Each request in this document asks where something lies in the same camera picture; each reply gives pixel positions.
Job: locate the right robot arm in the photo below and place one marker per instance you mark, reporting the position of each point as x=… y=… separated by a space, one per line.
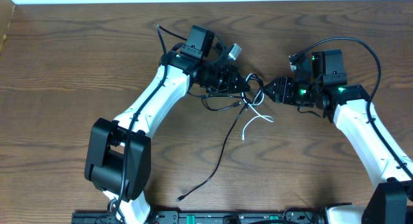
x=321 y=82

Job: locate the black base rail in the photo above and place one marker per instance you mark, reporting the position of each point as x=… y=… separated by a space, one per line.
x=175 y=217

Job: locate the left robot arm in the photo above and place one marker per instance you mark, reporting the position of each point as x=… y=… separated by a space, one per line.
x=118 y=160

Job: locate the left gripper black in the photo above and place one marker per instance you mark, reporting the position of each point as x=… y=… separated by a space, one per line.
x=228 y=79

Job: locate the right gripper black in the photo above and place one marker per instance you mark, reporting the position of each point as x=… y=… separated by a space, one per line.
x=277 y=97

